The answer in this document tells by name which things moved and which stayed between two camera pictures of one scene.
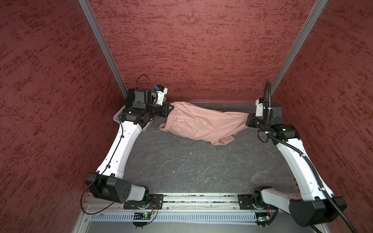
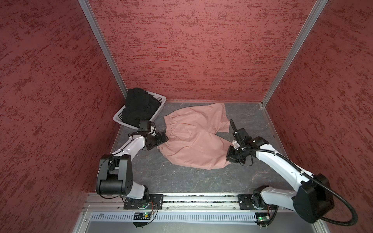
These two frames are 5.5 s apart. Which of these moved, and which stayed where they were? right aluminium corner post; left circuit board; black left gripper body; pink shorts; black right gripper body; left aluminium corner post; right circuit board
Moved: pink shorts; black left gripper body; black right gripper body
Stayed: left circuit board; right aluminium corner post; right circuit board; left aluminium corner post
